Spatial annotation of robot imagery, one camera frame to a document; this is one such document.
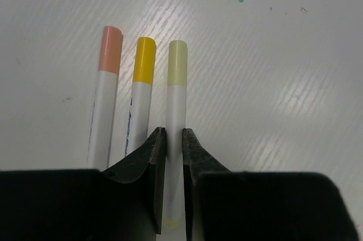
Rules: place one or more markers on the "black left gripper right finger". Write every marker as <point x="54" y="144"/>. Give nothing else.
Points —
<point x="225" y="205"/>

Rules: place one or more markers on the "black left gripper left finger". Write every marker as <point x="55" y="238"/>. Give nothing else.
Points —
<point x="123" y="202"/>

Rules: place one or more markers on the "yellow capped marker crossing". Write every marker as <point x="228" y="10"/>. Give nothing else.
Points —
<point x="175" y="123"/>

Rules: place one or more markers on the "yellow capped marker upper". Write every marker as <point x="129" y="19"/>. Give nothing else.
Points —
<point x="138" y="117"/>

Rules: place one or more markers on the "peach capped white marker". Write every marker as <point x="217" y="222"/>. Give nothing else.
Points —
<point x="103" y="109"/>

